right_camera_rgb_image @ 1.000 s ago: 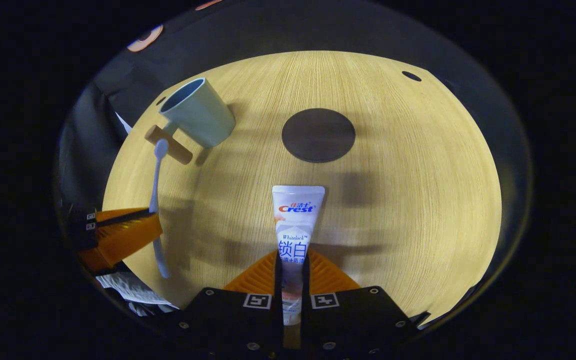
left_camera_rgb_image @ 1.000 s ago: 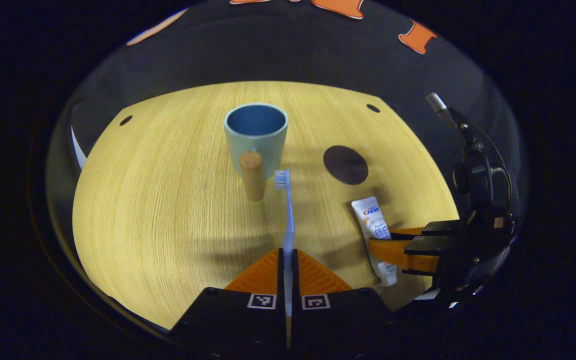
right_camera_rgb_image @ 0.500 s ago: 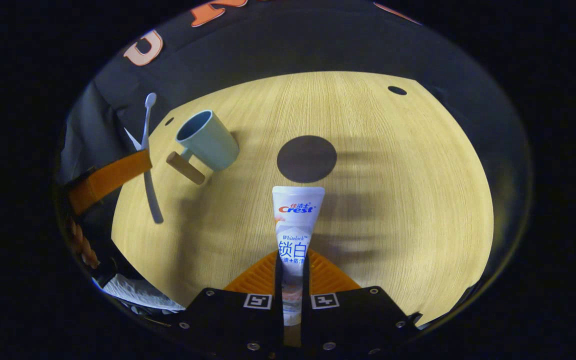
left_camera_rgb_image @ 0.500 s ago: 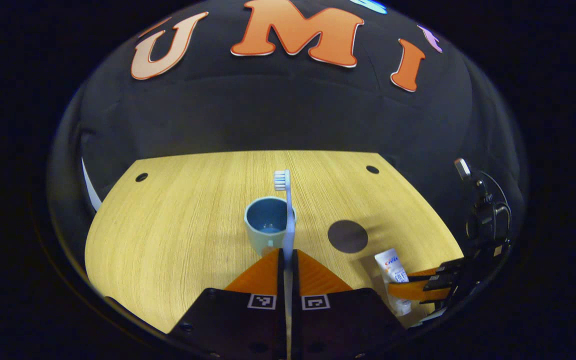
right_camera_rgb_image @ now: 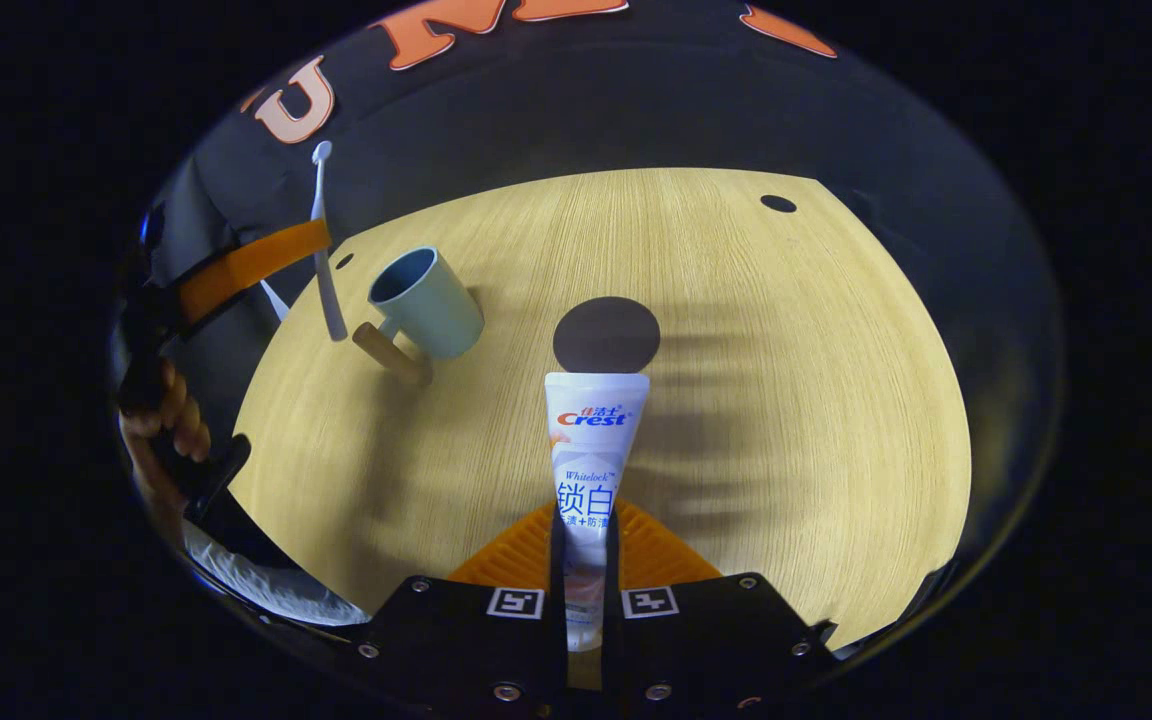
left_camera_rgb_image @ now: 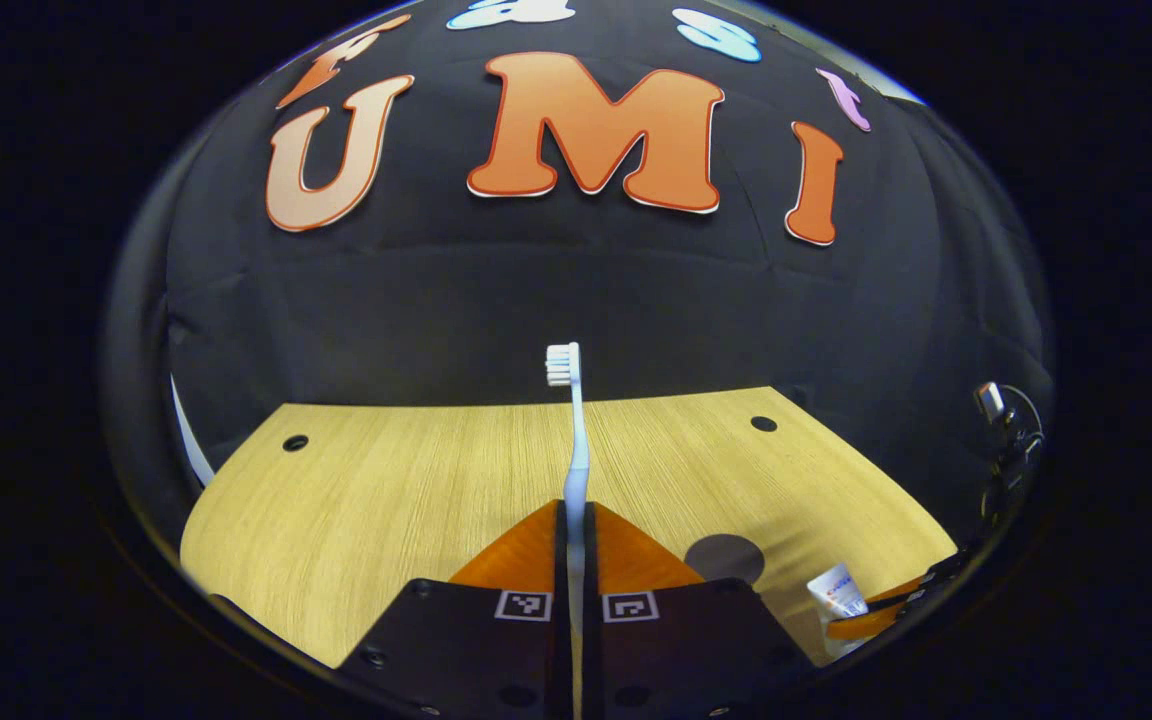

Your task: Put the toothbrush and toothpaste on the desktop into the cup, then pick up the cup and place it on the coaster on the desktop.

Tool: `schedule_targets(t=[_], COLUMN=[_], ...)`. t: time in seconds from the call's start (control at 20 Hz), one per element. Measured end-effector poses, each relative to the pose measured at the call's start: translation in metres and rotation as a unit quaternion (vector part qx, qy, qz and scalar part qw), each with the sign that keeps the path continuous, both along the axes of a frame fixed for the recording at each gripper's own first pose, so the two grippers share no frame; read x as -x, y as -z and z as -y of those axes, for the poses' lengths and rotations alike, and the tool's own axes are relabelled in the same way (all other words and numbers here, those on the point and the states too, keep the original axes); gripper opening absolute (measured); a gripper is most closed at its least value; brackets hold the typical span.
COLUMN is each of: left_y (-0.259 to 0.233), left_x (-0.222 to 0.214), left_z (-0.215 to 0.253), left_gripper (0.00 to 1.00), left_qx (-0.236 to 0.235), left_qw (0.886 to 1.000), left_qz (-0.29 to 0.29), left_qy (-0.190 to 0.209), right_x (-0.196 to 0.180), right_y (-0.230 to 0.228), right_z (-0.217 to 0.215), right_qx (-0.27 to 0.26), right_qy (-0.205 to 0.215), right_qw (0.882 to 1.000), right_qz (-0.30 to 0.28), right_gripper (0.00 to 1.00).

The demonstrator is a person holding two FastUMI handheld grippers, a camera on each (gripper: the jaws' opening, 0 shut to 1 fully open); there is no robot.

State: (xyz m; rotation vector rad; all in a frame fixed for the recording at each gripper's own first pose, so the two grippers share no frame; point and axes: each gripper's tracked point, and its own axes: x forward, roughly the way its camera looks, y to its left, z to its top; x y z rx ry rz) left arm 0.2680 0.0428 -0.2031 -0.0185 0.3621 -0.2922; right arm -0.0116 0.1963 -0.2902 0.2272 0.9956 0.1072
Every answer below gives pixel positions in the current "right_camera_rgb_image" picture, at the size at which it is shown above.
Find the light blue cup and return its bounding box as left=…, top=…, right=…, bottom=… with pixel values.
left=353, top=247, right=485, bottom=387

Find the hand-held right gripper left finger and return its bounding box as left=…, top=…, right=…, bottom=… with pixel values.
left=354, top=502, right=571, bottom=720

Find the white toothpaste tube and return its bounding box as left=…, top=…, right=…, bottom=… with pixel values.
left=544, top=372, right=651, bottom=652

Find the white toothbrush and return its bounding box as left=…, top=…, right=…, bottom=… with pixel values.
left=310, top=141, right=349, bottom=343

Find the round brown coaster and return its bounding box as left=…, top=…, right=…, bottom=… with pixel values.
left=553, top=297, right=661, bottom=374

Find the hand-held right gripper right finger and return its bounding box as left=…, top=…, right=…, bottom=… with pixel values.
left=599, top=500, right=839, bottom=717

